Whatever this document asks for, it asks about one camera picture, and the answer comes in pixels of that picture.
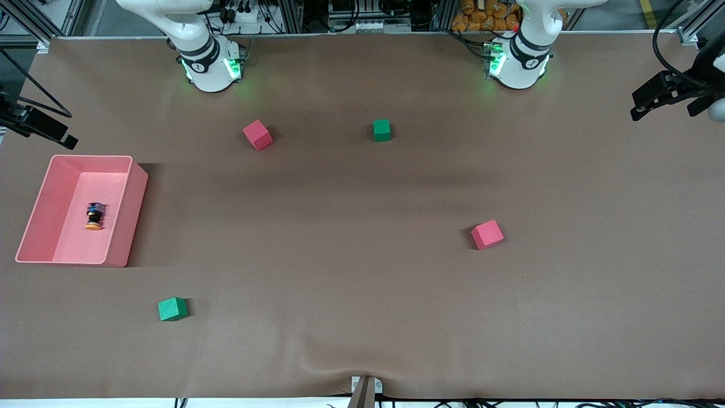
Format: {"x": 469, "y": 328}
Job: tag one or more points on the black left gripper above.
{"x": 704, "y": 75}

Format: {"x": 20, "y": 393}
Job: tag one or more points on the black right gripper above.
{"x": 12, "y": 117}

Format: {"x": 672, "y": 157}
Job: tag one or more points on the orange capped black button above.
{"x": 94, "y": 218}

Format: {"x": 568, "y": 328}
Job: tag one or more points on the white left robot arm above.
{"x": 524, "y": 65}

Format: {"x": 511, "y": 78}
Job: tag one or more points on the pink plastic bin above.
{"x": 122, "y": 215}

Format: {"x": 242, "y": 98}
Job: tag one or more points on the orange items bag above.
{"x": 487, "y": 16}

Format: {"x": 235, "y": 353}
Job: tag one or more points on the red foam cube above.
{"x": 487, "y": 235}
{"x": 257, "y": 135}

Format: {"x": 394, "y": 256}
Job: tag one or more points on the green foam cube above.
{"x": 382, "y": 130}
{"x": 172, "y": 309}

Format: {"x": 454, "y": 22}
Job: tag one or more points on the white power strip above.
{"x": 249, "y": 15}

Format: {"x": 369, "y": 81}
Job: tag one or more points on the white connector block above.
{"x": 379, "y": 26}

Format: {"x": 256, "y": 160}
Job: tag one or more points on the brown table mat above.
{"x": 362, "y": 283}

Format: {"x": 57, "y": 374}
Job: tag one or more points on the aluminium frame profile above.
{"x": 31, "y": 22}
{"x": 699, "y": 22}

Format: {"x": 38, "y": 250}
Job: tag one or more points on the aluminium frame post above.
{"x": 442, "y": 14}
{"x": 291, "y": 16}

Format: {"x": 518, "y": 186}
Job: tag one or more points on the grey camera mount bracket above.
{"x": 366, "y": 391}

